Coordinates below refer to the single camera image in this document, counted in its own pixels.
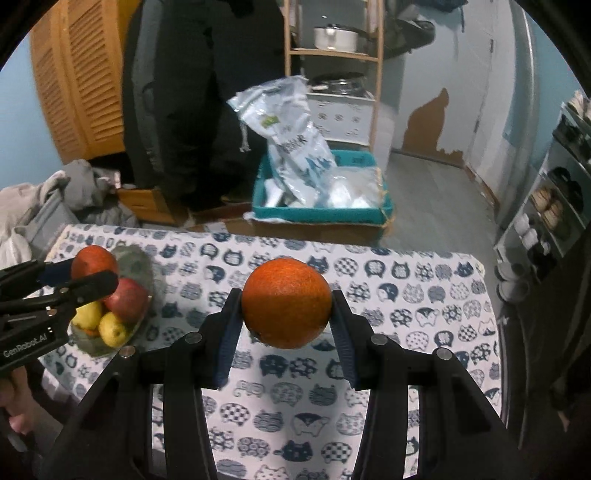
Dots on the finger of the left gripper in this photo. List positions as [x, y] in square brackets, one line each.
[28, 277]
[81, 291]

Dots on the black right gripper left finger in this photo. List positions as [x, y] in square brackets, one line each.
[144, 417]

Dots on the small tangerine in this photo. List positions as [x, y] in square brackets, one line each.
[92, 259]
[286, 303]

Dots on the red apple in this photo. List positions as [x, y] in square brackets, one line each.
[129, 302]

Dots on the yellow pear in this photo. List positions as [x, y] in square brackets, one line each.
[112, 332]

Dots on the person's left hand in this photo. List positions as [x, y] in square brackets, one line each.
[18, 401]

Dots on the green glass bowl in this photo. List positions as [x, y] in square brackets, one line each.
[132, 263]

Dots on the pile of grey clothes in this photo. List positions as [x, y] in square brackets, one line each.
[33, 216]

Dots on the cat pattern tablecloth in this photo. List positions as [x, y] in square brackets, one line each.
[290, 414]

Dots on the wooden louvered wardrobe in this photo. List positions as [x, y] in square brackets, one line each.
[77, 58]

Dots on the white printed plastic bag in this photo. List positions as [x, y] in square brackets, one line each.
[299, 155]

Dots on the shoe rack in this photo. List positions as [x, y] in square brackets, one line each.
[555, 211]

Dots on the black hanging coat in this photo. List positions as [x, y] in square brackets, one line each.
[182, 62]

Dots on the teal storage box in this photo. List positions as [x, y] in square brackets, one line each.
[314, 215]

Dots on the clear plastic bag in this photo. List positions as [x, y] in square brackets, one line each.
[353, 188]

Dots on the wooden shelf rack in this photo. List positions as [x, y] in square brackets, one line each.
[333, 72]

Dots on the white patterned storage box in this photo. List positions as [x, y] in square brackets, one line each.
[343, 118]

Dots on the metal cooking pot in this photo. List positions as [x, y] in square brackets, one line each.
[334, 37]

